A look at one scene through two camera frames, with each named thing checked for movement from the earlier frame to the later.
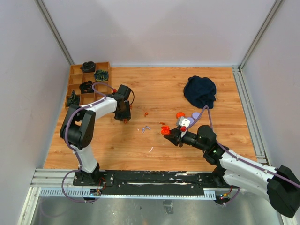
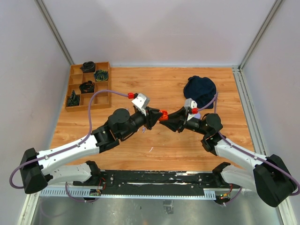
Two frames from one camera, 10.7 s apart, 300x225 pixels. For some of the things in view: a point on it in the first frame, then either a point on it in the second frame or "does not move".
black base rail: [153, 183] does not move
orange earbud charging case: [165, 130] -> [164, 116]
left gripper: [127, 115] -> [151, 117]
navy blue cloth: [200, 92] does not move
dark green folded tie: [74, 99] does not move
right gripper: [176, 137] -> [177, 120]
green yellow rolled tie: [101, 75] does not move
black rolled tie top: [88, 66] does not move
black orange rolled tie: [86, 87] does not move
